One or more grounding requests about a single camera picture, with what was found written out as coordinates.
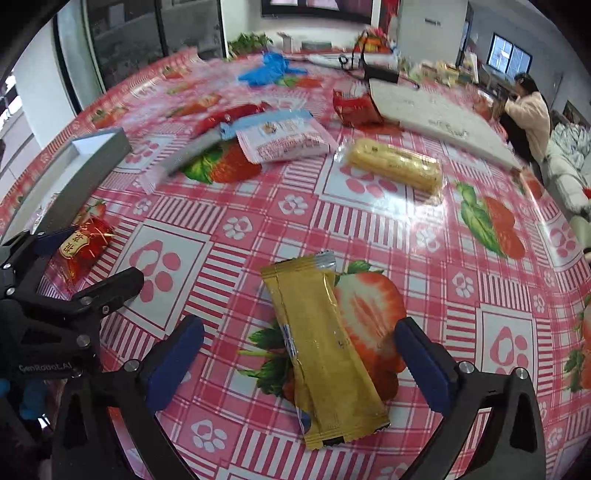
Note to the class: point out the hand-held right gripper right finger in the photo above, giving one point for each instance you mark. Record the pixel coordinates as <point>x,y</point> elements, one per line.
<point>425,369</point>

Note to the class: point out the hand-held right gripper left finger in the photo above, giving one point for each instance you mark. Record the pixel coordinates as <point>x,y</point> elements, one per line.
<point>178,360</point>

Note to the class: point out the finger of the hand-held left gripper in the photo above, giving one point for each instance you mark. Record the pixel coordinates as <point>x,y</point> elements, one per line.
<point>111,286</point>
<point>27,251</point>

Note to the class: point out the red candy packet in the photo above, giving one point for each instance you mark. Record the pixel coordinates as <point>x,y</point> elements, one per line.
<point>83,249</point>

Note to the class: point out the grey box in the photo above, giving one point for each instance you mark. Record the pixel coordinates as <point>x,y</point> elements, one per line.
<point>74,175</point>

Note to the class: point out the gold snack packet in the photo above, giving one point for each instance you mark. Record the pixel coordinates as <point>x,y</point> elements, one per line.
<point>323,360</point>

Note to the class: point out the yellow cake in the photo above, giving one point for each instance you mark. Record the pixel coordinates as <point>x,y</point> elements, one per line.
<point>392,167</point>

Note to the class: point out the white snack packet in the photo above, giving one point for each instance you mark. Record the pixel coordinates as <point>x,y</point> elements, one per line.
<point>286,138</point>

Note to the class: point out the person's left hand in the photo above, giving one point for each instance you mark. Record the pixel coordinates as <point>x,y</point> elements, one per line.
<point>30,397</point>

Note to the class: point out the strawberry print tablecloth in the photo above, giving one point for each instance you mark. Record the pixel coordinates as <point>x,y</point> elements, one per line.
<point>369,240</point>

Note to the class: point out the silver snack packet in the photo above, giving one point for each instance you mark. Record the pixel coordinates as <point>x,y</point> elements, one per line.
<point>184,157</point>

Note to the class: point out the long red snack packet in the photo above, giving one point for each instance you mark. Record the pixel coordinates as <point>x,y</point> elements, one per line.
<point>226,117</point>

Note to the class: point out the blue snack packet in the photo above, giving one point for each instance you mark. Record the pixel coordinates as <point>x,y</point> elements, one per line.
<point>258,122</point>

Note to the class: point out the glass door cabinet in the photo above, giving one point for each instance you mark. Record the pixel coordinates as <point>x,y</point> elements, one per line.
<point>138,41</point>

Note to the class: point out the white sofa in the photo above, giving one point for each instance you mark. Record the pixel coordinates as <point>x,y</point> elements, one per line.
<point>570,166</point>

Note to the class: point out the white foam mat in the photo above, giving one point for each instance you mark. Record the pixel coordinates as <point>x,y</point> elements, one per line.
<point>438,113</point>

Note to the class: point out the crumpled red snack packet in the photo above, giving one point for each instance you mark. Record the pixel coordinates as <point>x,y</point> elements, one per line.
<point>355,108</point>

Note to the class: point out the blue gloves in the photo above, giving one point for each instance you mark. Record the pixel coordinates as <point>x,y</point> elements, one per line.
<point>272,69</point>

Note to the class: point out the green potted plant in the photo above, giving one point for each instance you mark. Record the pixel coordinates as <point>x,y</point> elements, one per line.
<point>249,44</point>

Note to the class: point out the black power adapter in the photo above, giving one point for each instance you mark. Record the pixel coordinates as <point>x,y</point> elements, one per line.
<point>381,74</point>

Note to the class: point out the window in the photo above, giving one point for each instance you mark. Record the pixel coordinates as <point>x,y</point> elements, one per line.
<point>510,53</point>

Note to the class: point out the red gift basket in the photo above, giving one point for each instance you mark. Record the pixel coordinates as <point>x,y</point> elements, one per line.
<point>374,44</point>

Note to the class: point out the wall screen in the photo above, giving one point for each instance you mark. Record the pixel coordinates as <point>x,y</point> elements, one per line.
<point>318,7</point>

